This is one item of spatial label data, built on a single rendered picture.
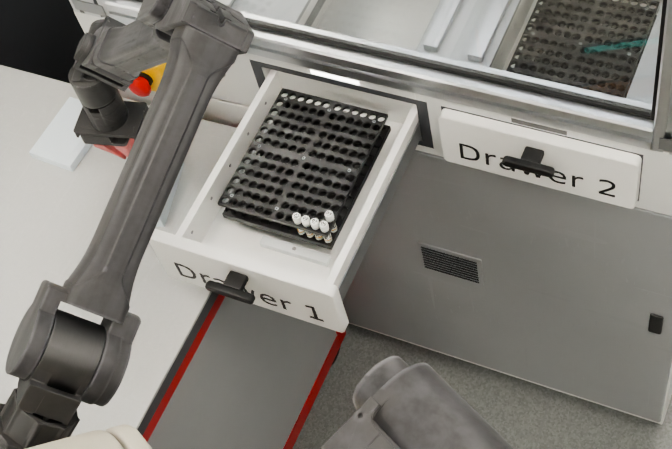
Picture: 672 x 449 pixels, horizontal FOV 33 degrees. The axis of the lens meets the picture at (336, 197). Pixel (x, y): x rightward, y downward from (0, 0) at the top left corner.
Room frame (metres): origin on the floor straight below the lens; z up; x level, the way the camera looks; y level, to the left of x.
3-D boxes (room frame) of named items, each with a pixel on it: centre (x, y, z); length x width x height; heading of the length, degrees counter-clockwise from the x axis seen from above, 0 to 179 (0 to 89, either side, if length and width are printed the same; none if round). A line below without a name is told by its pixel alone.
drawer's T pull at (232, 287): (0.84, 0.17, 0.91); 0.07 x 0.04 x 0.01; 53
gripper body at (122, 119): (1.17, 0.29, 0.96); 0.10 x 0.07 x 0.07; 66
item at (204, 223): (1.03, 0.02, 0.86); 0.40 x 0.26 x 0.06; 143
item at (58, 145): (1.31, 0.40, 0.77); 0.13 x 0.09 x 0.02; 140
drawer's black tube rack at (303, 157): (1.02, 0.03, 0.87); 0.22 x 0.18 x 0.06; 143
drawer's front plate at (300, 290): (0.86, 0.15, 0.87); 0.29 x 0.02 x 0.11; 53
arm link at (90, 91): (1.17, 0.29, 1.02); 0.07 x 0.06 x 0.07; 159
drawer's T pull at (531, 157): (0.90, -0.28, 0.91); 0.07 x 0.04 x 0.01; 53
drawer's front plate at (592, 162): (0.92, -0.29, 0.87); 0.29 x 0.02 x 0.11; 53
